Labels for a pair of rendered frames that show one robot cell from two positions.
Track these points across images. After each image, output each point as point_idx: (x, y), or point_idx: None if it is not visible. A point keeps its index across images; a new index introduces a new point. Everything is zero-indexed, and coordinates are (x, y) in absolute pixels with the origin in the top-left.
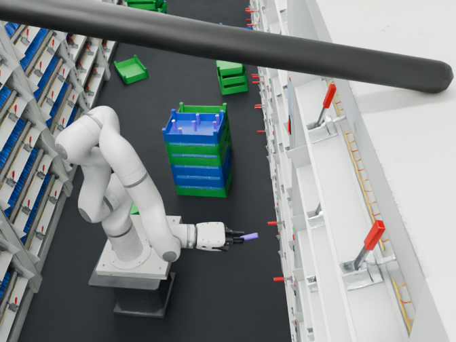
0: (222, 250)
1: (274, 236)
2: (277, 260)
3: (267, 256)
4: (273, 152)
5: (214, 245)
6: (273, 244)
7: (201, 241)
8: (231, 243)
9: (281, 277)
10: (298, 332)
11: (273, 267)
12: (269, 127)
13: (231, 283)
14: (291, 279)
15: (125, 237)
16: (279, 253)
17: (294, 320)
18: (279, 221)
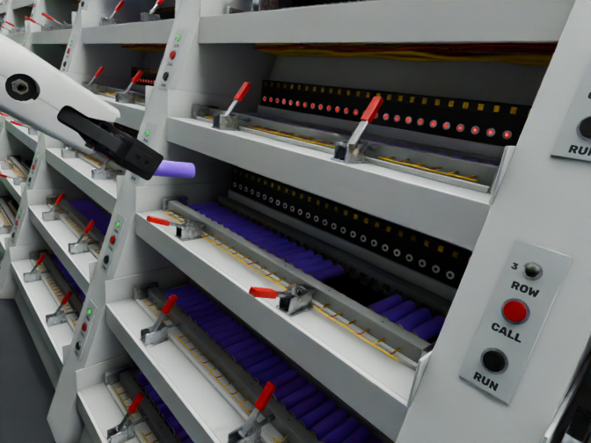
0: (106, 139)
1: (22, 380)
2: (39, 422)
3: (8, 418)
4: (93, 169)
5: (77, 101)
6: (23, 394)
7: (21, 48)
8: (127, 148)
9: (267, 288)
10: (590, 323)
11: (28, 437)
12: (62, 159)
13: None
14: (290, 297)
15: None
16: (76, 377)
17: (426, 359)
18: (101, 288)
